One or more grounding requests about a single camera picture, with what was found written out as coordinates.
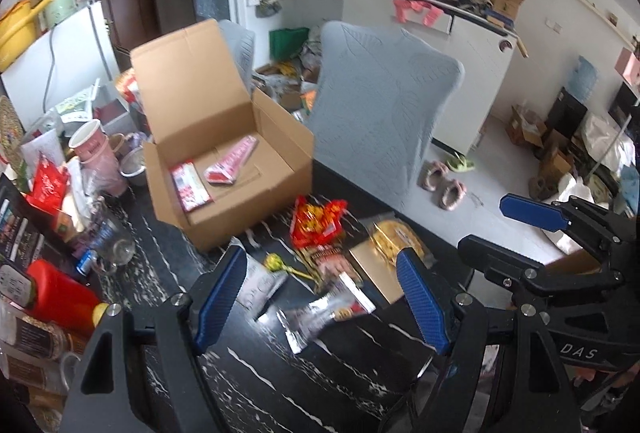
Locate pink cup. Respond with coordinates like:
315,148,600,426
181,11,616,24
67,118,128,196

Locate cardboard box with green print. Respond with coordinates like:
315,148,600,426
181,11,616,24
492,0,527,16

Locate pink slipper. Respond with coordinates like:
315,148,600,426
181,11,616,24
419,160,451,192
437,178,468,212

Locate red white snack packet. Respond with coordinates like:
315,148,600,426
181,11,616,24
170,160,213,214

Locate pink snack packet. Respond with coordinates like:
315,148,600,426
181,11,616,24
205,136,258,186

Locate small silver snack packet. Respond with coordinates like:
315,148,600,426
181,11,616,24
277,288,351,355

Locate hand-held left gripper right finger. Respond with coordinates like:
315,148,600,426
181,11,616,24
380,248,586,433

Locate clear noodle cake packet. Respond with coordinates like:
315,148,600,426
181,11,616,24
362,216,436,270

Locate green bag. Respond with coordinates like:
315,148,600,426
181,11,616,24
269,27,311,61

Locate dark brown cereal packet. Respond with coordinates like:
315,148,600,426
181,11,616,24
300,243,377,318

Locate black printed box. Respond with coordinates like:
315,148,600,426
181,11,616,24
0,173,57,275

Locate grey leaf-pattern covered chair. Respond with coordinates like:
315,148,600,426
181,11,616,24
307,20,466,214

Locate green slippers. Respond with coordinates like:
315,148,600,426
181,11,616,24
445,152,476,173

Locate red snack bag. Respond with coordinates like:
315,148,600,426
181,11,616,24
317,199,351,241
290,196,333,250

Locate red gift packet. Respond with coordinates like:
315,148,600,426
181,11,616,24
25,153,71,214

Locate white fridge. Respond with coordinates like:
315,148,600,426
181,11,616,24
0,0,121,134

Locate grey white snack packet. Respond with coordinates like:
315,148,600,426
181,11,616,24
240,258,290,320

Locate blue water bottle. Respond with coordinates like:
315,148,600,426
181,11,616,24
570,56,600,100

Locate brown cardboard box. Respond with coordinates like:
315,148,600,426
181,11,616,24
505,106,548,149
537,146,576,184

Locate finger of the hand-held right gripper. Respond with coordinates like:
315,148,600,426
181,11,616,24
456,234,548,296
499,192,623,245

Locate pink cloth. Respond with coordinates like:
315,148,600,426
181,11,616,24
392,0,446,27

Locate yellow basin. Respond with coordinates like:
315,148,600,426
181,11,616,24
0,0,53,71

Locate red bottle with yellow cap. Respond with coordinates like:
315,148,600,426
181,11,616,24
25,259,110,333

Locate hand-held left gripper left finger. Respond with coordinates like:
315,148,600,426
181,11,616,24
60,244,248,433

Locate green yellow lollipop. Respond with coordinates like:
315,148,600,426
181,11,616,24
264,253,313,281

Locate white cabinet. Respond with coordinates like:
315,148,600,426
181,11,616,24
342,0,521,156

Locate small tan box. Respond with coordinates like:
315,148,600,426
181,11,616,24
348,240,406,305

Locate glass mug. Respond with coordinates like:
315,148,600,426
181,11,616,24
82,198,137,276

